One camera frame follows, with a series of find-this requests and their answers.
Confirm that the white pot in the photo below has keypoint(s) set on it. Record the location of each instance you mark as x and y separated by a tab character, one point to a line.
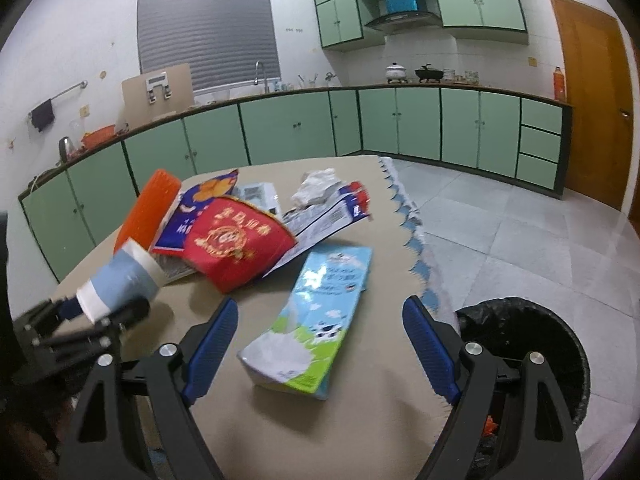
395	74

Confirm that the stack of dishes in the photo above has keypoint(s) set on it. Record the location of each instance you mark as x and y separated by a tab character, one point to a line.
460	77

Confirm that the wooden door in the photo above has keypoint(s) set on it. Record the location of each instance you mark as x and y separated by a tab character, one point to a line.
595	110

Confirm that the grey printed plastic packet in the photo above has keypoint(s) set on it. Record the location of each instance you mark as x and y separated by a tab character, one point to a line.
257	195

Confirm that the metal faucet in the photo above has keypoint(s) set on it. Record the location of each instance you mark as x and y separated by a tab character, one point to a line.
259	72

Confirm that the orange basin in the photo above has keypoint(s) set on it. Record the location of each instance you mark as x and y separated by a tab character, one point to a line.
99	137

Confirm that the black wok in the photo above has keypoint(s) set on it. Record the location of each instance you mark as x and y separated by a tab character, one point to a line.
429	75

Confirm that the orange ribbed box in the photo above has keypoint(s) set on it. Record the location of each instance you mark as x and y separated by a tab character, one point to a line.
147	205

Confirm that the metal towel rail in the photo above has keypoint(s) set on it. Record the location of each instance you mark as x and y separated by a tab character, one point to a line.
65	90

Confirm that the cardboard box on counter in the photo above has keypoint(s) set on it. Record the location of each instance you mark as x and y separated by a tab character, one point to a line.
135	100

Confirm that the green upper cabinets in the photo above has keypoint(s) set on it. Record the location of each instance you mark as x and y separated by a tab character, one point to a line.
475	0

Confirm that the light blue milk carton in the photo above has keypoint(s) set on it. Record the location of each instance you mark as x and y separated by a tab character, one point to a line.
320	310

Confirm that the trash bin with black bag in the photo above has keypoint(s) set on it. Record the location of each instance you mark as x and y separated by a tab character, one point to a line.
525	330

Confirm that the grey window blind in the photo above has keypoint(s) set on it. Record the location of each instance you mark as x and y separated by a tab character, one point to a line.
207	30

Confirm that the dark towel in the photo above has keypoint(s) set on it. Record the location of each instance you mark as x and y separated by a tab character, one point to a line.
42	116

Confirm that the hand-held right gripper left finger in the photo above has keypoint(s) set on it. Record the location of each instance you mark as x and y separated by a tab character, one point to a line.
215	345

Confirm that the silver green plastic packet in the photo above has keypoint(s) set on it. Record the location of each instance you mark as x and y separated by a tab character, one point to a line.
325	220

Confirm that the blue snack packet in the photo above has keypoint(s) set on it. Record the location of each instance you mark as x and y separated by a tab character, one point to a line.
180	230

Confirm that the red paper bowl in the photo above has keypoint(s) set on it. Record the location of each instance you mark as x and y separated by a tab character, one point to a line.
235	250

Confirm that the green cabinets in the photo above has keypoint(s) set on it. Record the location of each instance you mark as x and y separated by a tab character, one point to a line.
475	0
280	130

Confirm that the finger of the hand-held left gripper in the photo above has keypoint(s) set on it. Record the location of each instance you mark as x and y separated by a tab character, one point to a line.
45	315
127	315

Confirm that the metal kettle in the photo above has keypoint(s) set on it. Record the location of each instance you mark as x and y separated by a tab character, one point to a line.
65	149

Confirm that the range hood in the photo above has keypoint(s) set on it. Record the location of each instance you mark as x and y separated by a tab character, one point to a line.
402	21

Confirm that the crumpled white tissue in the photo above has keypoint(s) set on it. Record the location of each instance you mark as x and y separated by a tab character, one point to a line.
315	185

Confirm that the green lower cabinets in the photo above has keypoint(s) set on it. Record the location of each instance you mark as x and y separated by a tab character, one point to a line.
280	130

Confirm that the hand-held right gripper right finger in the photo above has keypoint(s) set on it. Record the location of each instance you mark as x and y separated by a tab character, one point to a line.
430	350

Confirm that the orange thermos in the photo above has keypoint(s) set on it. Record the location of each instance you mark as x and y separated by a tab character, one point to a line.
559	85

